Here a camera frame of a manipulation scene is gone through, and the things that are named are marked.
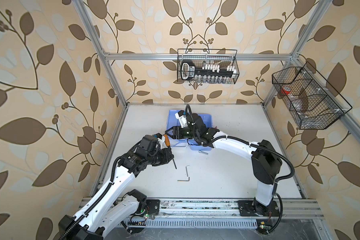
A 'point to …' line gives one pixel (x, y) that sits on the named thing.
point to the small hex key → (186, 168)
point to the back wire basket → (235, 80)
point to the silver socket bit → (200, 151)
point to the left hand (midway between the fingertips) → (175, 155)
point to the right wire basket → (309, 99)
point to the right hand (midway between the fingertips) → (168, 132)
